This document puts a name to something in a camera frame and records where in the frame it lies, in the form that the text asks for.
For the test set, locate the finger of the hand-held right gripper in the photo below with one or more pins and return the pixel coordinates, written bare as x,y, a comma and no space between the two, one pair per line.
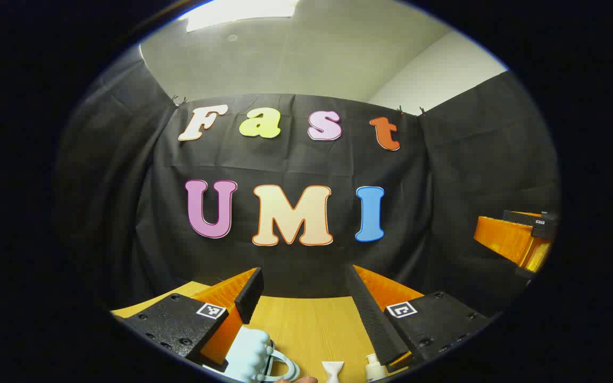
503,239

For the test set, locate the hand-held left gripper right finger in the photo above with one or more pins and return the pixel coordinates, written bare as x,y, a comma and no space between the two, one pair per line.
367,314

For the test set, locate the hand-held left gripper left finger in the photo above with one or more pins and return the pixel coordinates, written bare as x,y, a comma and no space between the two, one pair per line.
250,298

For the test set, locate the light blue suitcase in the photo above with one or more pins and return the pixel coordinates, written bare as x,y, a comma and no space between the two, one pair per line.
245,354

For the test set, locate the white pump bottle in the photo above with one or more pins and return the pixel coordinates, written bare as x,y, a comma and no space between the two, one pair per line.
374,369

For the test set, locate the white squeeze tube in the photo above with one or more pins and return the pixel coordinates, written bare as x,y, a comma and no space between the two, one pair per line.
333,371

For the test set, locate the black backdrop cloth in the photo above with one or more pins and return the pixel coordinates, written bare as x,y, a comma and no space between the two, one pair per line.
296,266

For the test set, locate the ceiling light panel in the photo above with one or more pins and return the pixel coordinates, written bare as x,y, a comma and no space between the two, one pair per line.
242,11

